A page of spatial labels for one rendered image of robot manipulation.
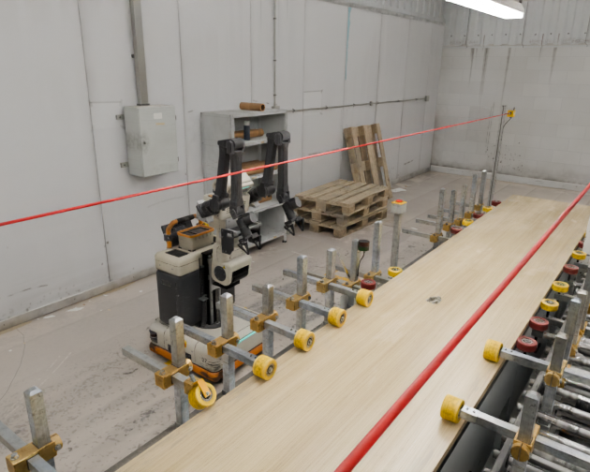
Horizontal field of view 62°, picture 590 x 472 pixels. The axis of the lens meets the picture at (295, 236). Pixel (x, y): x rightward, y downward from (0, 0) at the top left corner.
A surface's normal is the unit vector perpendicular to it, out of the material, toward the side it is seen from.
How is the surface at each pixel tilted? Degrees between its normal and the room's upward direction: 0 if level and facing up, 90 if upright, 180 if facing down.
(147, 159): 90
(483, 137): 90
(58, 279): 90
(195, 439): 0
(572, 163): 90
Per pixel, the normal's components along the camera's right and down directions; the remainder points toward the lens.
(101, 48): 0.80, 0.21
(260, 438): 0.02, -0.95
